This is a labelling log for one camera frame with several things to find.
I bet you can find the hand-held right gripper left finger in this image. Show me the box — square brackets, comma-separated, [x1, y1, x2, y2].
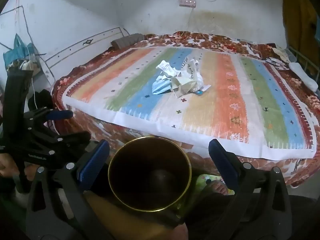
[26, 139, 118, 240]

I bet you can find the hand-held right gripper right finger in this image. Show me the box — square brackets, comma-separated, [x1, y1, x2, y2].
[208, 139, 293, 240]

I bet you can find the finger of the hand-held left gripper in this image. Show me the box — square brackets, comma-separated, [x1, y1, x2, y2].
[24, 107, 74, 125]
[25, 126, 91, 167]

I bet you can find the dark bin with gold rim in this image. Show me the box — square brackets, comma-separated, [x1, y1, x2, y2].
[108, 136, 192, 212]

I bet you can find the white printed plastic bag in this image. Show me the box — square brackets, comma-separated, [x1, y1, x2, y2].
[171, 57, 204, 98]

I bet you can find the blue face mask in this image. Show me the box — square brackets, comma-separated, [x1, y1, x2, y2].
[151, 76, 173, 96]

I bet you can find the white paper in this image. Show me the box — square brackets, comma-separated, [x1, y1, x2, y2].
[155, 60, 182, 77]

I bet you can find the person's left hand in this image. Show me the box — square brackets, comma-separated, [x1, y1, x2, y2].
[0, 152, 20, 178]

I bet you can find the person's bare foot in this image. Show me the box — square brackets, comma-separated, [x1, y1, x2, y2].
[205, 180, 229, 196]

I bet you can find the black cloth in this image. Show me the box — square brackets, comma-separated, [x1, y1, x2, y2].
[27, 90, 54, 110]

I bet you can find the green patterned cloth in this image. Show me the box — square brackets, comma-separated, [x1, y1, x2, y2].
[194, 174, 223, 188]

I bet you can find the brown floral blanket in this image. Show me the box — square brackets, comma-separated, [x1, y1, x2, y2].
[51, 31, 320, 188]

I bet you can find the striped colourful mat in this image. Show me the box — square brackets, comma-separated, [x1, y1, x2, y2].
[62, 46, 316, 159]

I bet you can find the white headboard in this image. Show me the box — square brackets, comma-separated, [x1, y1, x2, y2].
[44, 27, 124, 85]

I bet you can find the blue hanging bag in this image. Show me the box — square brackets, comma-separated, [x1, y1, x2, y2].
[3, 34, 40, 77]

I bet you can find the grey folded cloth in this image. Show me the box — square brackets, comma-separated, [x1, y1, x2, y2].
[111, 33, 145, 49]

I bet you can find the white rolled cloth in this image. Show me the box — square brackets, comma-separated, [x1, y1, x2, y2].
[289, 62, 318, 90]

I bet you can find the patterned clothes pile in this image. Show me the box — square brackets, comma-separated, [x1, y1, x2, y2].
[265, 44, 292, 67]

